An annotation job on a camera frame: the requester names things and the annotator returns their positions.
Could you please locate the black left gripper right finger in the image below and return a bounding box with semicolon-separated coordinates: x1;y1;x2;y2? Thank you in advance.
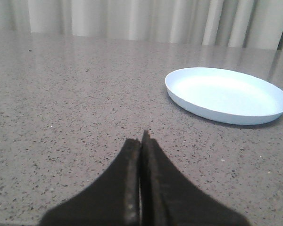
140;131;249;226

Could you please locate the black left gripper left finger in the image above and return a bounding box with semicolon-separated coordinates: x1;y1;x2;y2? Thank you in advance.
39;139;141;226

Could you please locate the light blue round plate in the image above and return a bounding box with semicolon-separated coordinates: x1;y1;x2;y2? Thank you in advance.
165;67;283;125

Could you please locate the white pleated curtain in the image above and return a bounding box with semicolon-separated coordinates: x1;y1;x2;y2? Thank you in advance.
0;0;283;50

